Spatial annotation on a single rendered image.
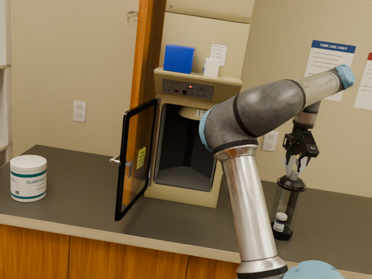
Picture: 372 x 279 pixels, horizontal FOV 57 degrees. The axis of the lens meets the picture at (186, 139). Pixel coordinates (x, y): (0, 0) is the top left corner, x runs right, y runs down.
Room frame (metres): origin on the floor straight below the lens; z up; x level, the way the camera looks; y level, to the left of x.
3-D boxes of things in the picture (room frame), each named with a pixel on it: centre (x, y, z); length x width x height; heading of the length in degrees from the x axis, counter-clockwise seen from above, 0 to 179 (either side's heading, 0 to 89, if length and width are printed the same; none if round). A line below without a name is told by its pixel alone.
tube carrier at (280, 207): (1.20, -0.42, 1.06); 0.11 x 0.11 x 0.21
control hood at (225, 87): (1.28, -0.01, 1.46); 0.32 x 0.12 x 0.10; 88
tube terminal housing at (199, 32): (1.47, -0.02, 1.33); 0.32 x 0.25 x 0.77; 88
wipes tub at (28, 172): (1.22, 0.60, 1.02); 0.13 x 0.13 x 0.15
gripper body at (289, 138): (1.23, -0.42, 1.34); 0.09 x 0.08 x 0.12; 13
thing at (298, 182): (1.20, -0.42, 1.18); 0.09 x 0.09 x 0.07
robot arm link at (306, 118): (1.22, -0.42, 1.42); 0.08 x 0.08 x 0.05
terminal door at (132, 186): (1.18, 0.17, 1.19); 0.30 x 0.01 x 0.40; 168
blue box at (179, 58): (1.29, 0.07, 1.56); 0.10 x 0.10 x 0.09; 88
